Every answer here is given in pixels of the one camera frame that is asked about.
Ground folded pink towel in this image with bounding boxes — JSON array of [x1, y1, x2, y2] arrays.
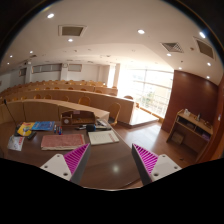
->
[[41, 134, 85, 150]]

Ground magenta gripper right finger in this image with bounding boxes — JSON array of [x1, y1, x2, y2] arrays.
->
[[132, 144, 181, 185]]

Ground wooden chair behind desk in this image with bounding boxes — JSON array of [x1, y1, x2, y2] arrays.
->
[[78, 96, 90, 106]]

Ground wooden chair right of desk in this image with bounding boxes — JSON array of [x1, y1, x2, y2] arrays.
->
[[108, 102, 121, 126]]

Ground blue book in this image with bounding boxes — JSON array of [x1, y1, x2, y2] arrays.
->
[[32, 121, 55, 131]]

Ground large bright window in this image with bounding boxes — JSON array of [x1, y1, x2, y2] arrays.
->
[[118, 69, 174, 118]]

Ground ceiling air vent right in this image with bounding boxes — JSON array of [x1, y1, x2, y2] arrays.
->
[[162, 42, 183, 53]]

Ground black gooseneck microphone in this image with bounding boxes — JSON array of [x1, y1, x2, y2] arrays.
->
[[3, 98, 20, 137]]

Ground white plastic bag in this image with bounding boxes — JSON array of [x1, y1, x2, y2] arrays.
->
[[7, 135, 24, 151]]

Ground ceiling air vent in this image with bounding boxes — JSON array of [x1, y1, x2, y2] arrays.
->
[[162, 42, 183, 53], [58, 25, 86, 37]]

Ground ceiling air vent left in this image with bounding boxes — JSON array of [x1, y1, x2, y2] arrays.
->
[[58, 25, 86, 37]]

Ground white paper pad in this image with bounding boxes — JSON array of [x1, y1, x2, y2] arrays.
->
[[88, 130, 119, 145]]

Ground wooden podium shelf cabinet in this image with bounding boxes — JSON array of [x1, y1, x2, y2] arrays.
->
[[168, 109, 213, 155]]

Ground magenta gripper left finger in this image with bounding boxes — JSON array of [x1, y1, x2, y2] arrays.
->
[[41, 144, 90, 184]]

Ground red and blue markers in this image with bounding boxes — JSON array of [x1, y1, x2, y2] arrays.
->
[[53, 125, 62, 135]]

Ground black remote control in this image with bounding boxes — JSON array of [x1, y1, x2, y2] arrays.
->
[[27, 131, 37, 140]]

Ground yellow book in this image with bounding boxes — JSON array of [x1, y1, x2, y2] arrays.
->
[[17, 122, 34, 137]]

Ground long curved wooden desk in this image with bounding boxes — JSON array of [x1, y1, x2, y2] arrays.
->
[[0, 89, 135, 123]]

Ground black small device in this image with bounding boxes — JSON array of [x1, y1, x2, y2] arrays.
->
[[86, 124, 96, 132]]

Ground wooden desk organizer box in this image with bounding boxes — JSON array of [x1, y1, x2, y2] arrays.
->
[[61, 110, 96, 126]]

